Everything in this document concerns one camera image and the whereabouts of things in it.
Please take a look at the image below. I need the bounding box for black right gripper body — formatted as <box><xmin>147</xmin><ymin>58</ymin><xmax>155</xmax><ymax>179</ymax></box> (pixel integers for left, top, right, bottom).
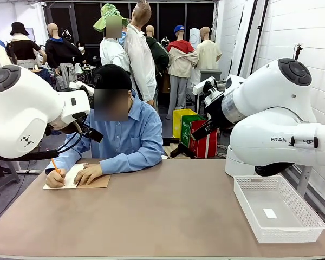
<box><xmin>204</xmin><ymin>96</ymin><xmax>235</xmax><ymax>131</ymax></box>

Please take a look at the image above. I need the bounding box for spiral notebook brown cover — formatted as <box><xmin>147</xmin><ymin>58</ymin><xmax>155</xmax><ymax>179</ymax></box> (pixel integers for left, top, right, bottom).
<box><xmin>42</xmin><ymin>162</ymin><xmax>112</xmax><ymax>190</ymax></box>

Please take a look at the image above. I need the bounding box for yellow pencil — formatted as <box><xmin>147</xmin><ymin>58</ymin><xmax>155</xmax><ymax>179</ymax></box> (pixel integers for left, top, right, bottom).
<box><xmin>50</xmin><ymin>158</ymin><xmax>66</xmax><ymax>186</ymax></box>

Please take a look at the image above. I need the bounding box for person's left forearm blue sleeve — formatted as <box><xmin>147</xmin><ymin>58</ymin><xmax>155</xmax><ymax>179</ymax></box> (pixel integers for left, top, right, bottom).
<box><xmin>99</xmin><ymin>150</ymin><xmax>165</xmax><ymax>176</ymax></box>

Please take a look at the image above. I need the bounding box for person's right forearm blue sleeve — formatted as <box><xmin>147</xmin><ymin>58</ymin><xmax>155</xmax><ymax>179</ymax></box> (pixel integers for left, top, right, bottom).
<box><xmin>45</xmin><ymin>134</ymin><xmax>92</xmax><ymax>174</ymax></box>

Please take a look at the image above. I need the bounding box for person's left hand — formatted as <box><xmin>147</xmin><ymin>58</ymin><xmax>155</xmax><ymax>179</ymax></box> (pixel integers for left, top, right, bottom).
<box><xmin>73</xmin><ymin>163</ymin><xmax>103</xmax><ymax>186</ymax></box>

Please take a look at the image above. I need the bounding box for person's right hand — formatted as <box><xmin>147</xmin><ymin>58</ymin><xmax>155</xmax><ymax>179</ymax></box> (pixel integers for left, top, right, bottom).
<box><xmin>45</xmin><ymin>167</ymin><xmax>67</xmax><ymax>189</ymax></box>

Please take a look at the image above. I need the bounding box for green recycling bag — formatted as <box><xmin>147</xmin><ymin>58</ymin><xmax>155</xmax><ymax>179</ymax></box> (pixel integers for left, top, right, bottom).
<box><xmin>180</xmin><ymin>114</ymin><xmax>206</xmax><ymax>148</ymax></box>

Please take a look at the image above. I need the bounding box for red recycling bag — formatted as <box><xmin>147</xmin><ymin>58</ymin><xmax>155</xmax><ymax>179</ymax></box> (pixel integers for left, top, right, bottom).
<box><xmin>188</xmin><ymin>120</ymin><xmax>219</xmax><ymax>159</ymax></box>

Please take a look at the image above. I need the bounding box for yellow recycling bag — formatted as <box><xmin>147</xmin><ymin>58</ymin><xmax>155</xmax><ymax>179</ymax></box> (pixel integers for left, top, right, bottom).
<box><xmin>172</xmin><ymin>108</ymin><xmax>198</xmax><ymax>140</ymax></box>

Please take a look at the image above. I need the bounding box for black floor stand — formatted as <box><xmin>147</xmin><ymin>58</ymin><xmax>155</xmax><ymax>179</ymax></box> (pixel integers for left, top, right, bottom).
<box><xmin>164</xmin><ymin>136</ymin><xmax>197</xmax><ymax>159</ymax></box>

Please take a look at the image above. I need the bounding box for person torso blue shirt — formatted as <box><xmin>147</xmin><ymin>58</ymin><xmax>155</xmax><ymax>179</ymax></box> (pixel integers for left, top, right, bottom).
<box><xmin>67</xmin><ymin>89</ymin><xmax>165</xmax><ymax>163</ymax></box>

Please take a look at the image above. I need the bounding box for grey cabinet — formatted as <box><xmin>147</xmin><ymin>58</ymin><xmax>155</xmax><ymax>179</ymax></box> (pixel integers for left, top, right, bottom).
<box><xmin>199</xmin><ymin>69</ymin><xmax>223</xmax><ymax>94</ymax></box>

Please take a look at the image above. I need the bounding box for mannequin cream shirt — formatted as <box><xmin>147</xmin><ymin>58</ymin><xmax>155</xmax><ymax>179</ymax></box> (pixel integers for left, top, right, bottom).
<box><xmin>196</xmin><ymin>26</ymin><xmax>223</xmax><ymax>71</ymax></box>

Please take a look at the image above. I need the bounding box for black cap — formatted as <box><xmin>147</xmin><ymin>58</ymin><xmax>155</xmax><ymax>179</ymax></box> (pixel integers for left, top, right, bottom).
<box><xmin>91</xmin><ymin>64</ymin><xmax>133</xmax><ymax>92</ymax></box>

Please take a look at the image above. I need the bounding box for mannequin blue cap red jacket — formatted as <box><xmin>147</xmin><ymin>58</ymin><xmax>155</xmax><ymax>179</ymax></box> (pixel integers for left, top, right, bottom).
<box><xmin>166</xmin><ymin>25</ymin><xmax>200</xmax><ymax>120</ymax></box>

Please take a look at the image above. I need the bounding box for white oval fan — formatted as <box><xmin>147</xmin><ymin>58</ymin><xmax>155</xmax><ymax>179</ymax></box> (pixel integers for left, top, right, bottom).
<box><xmin>189</xmin><ymin>28</ymin><xmax>203</xmax><ymax>50</ymax></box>

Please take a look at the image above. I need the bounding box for mannequin dark green hoodie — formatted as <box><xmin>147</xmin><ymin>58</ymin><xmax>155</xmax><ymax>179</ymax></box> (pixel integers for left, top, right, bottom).
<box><xmin>145</xmin><ymin>25</ymin><xmax>170</xmax><ymax>82</ymax></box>

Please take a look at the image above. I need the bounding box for mannequin green checked hat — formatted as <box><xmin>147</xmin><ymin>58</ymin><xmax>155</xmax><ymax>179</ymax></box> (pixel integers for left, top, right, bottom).
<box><xmin>93</xmin><ymin>3</ymin><xmax>131</xmax><ymax>73</ymax></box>

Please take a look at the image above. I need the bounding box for masked background person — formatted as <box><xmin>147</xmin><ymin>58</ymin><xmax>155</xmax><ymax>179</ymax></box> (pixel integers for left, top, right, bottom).
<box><xmin>75</xmin><ymin>40</ymin><xmax>94</xmax><ymax>66</ymax></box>

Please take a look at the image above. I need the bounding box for tall mannequin white shirt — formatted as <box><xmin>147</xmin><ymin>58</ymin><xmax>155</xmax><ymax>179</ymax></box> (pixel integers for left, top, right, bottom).
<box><xmin>123</xmin><ymin>0</ymin><xmax>158</xmax><ymax>107</ymax></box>

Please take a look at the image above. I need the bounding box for mannequin black hoodie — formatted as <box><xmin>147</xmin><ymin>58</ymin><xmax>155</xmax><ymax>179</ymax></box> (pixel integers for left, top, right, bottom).
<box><xmin>45</xmin><ymin>23</ymin><xmax>83</xmax><ymax>90</ymax></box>

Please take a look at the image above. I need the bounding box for black tripod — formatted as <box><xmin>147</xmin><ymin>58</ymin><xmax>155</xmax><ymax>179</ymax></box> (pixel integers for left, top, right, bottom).
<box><xmin>294</xmin><ymin>43</ymin><xmax>304</xmax><ymax>61</ymax></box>

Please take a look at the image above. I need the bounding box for white basket label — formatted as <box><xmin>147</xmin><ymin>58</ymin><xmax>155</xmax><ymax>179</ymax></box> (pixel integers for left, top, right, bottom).
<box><xmin>262</xmin><ymin>207</ymin><xmax>278</xmax><ymax>219</ymax></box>

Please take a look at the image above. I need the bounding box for mannequin black bucket hat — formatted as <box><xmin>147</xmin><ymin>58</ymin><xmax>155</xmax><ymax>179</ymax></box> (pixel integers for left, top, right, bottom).
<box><xmin>6</xmin><ymin>22</ymin><xmax>47</xmax><ymax>69</ymax></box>

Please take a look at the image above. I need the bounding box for white perforated plastic basket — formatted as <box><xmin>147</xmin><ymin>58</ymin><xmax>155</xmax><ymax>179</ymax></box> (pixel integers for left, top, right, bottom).
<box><xmin>233</xmin><ymin>175</ymin><xmax>325</xmax><ymax>244</ymax></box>

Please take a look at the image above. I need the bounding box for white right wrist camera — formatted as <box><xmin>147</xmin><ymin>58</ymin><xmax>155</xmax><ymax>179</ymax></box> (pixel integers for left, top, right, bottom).
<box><xmin>192</xmin><ymin>76</ymin><xmax>225</xmax><ymax>101</ymax></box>

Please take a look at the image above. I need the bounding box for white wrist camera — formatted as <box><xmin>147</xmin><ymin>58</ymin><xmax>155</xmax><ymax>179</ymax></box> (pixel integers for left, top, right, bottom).
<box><xmin>69</xmin><ymin>82</ymin><xmax>96</xmax><ymax>97</ymax></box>
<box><xmin>192</xmin><ymin>76</ymin><xmax>225</xmax><ymax>101</ymax></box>

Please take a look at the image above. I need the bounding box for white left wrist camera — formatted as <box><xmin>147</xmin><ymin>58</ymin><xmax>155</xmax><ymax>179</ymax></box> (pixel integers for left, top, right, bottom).
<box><xmin>69</xmin><ymin>82</ymin><xmax>96</xmax><ymax>97</ymax></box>

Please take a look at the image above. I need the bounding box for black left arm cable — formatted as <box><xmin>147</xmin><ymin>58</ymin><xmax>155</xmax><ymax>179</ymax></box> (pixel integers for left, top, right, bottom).
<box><xmin>0</xmin><ymin>129</ymin><xmax>83</xmax><ymax>163</ymax></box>

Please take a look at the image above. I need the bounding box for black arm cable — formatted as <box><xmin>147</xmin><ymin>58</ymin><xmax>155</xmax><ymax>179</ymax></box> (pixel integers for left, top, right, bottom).
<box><xmin>0</xmin><ymin>129</ymin><xmax>83</xmax><ymax>163</ymax></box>
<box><xmin>254</xmin><ymin>161</ymin><xmax>295</xmax><ymax>177</ymax></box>

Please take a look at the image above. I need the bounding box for white desk leg frame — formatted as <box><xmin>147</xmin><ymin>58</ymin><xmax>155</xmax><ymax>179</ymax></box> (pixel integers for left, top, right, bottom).
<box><xmin>16</xmin><ymin>161</ymin><xmax>42</xmax><ymax>174</ymax></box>

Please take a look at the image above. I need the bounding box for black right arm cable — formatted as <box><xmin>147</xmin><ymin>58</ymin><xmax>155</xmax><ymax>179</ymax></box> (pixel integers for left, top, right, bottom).
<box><xmin>254</xmin><ymin>161</ymin><xmax>295</xmax><ymax>177</ymax></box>

